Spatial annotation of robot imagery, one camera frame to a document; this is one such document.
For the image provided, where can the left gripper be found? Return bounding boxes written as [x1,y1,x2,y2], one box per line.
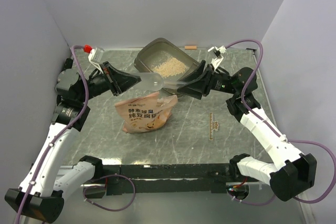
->
[77,61,141,103]

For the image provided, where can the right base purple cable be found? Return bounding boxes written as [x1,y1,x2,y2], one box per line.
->
[227,176,276,205]

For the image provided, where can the black cylinder with grey cap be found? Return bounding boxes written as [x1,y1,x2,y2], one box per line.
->
[55,58,74,92]

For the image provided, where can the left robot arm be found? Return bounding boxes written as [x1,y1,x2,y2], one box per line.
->
[5,62,141,223]

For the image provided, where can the clean litter granules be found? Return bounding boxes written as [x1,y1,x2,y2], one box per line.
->
[153,58,188,78]

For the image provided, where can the pink cat litter bag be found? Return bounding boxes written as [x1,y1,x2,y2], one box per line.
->
[114,92,178,133]

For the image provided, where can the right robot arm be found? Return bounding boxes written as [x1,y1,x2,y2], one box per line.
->
[177,61,317,201]

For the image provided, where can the clear plastic scoop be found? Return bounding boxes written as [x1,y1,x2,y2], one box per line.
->
[133,72,187,91]

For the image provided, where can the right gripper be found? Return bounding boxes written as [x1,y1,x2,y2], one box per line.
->
[176,60,239,100]

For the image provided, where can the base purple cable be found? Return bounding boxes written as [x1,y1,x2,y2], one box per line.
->
[82,174,137,211]
[227,176,276,205]

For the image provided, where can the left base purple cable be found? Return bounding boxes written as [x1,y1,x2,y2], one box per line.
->
[82,174,137,211]

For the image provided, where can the small orange block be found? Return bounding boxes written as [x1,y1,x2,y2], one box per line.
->
[184,46,197,50]

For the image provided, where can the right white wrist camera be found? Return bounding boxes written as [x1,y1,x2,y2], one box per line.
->
[208,46,227,70]

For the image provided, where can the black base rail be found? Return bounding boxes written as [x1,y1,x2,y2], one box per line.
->
[73,163,260,196]

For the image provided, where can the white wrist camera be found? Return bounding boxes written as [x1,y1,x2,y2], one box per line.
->
[83,45,104,73]
[208,46,227,70]

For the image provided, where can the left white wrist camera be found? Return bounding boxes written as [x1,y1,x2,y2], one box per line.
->
[83,45,104,73]

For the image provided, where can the grey plastic litter box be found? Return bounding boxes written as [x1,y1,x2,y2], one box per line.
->
[134,38,199,97]

